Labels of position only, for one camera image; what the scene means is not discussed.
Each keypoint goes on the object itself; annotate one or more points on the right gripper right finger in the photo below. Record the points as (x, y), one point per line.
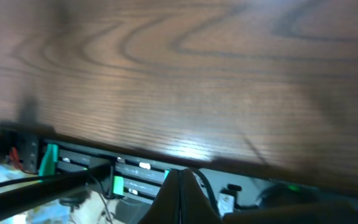
(195, 207)

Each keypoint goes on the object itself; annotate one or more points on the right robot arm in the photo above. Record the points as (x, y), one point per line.
(280, 204)

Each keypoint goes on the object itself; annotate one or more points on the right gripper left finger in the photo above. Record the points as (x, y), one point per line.
(166, 206)

